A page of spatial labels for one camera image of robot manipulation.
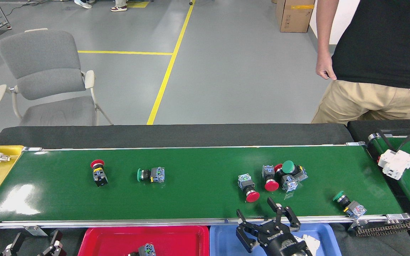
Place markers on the person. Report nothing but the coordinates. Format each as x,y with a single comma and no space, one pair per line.
119,8
383,53
83,4

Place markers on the blue plastic bin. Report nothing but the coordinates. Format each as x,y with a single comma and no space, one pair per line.
226,243

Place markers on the person's right hand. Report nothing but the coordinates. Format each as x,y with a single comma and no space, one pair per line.
326,67

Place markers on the grey padded chair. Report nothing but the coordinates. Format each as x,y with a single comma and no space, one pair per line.
45,65

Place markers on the long green conveyor belt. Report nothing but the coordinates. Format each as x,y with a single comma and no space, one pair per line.
190,185

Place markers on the red plastic bin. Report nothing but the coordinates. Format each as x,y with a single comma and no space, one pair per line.
109,243

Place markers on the person's right forearm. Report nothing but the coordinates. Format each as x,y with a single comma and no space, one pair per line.
327,28

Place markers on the brown cardboard box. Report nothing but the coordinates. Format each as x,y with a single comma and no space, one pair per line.
296,17

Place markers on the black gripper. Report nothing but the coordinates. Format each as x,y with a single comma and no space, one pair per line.
279,243

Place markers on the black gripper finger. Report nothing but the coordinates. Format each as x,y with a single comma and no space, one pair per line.
56,238
17,241

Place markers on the red emergency stop button switch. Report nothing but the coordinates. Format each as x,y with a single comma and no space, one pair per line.
100,177

